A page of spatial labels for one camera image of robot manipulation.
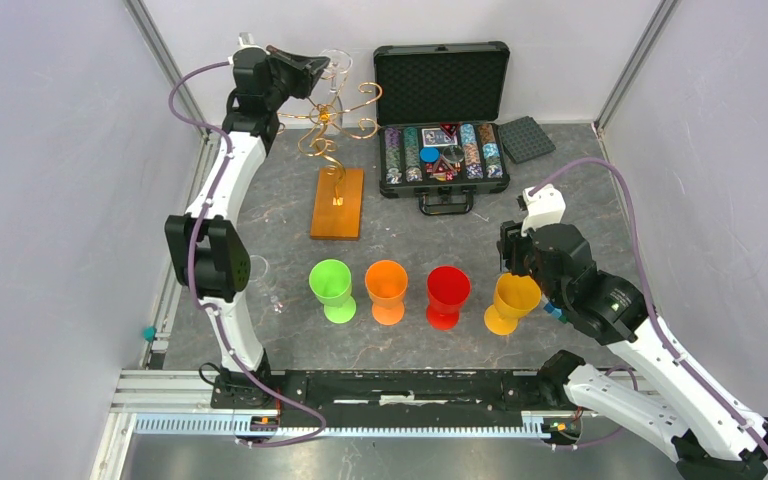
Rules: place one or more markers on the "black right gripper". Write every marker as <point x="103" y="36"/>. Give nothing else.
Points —
<point x="509" y="247"/>

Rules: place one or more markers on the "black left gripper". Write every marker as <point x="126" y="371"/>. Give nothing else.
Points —
<point x="307" y="77"/>

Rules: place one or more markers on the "clear wine glass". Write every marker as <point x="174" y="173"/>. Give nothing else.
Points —
<point x="262" y="286"/>
<point x="336" y="73"/>

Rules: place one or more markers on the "yellow wine glass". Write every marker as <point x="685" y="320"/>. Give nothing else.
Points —
<point x="514" y="297"/>

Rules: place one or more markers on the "red wine glass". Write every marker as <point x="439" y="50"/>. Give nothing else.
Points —
<point x="448" y="289"/>

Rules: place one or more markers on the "orange wine glass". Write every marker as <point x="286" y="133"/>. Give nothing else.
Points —
<point x="386" y="282"/>

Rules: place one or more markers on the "green wine glass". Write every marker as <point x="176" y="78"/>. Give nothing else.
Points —
<point x="330" y="281"/>

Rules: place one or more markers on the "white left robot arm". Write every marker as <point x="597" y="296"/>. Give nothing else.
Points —
<point x="207" y="253"/>

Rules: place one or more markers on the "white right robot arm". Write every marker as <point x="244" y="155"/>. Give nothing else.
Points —
<point x="703" y="429"/>

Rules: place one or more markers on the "blue green block stack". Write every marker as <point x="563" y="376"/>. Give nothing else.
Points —
<point x="555" y="312"/>

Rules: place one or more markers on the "black foam pad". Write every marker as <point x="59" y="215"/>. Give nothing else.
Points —
<point x="523" y="140"/>

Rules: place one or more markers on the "clear round dealer button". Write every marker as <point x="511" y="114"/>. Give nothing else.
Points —
<point x="453" y="154"/>

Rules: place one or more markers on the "blue round chip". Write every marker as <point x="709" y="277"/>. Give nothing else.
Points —
<point x="429" y="154"/>

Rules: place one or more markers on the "black poker chip case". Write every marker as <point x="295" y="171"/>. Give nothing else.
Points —
<point x="457" y="87"/>

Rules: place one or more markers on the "blue playing card deck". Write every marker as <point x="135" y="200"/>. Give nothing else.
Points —
<point x="437" y="137"/>

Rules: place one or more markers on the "small teal object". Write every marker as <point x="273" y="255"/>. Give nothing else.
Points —
<point x="149" y="334"/>

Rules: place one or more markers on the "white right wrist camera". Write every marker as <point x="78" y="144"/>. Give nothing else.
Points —
<point x="544" y="207"/>

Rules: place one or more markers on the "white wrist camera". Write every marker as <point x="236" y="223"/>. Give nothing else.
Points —
<point x="544" y="207"/>
<point x="246" y="41"/>

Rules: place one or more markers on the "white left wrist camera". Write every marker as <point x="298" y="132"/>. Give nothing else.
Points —
<point x="246" y="41"/>

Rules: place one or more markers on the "gold wire rack wooden base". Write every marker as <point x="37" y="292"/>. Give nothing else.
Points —
<point x="337" y="206"/>

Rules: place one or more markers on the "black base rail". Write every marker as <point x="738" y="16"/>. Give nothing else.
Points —
<point x="390" y="401"/>

